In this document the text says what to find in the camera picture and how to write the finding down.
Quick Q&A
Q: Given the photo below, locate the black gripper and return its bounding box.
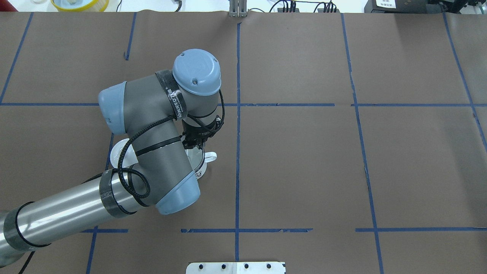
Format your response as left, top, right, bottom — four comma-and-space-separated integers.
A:
181, 116, 223, 150

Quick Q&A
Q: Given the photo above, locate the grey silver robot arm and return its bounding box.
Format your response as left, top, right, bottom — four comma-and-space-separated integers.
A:
1, 49, 224, 267

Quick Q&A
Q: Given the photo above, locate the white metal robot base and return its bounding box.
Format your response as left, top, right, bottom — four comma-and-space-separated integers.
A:
186, 261, 286, 274

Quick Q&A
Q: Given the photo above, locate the white enamel mug blue rim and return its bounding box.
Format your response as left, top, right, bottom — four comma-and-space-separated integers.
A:
185, 146, 218, 179

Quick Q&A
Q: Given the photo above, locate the yellow rimmed bowl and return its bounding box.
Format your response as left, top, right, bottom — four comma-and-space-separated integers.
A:
50, 0, 110, 12

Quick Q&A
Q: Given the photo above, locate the black device with label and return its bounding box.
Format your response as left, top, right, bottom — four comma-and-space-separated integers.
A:
364, 0, 444, 14

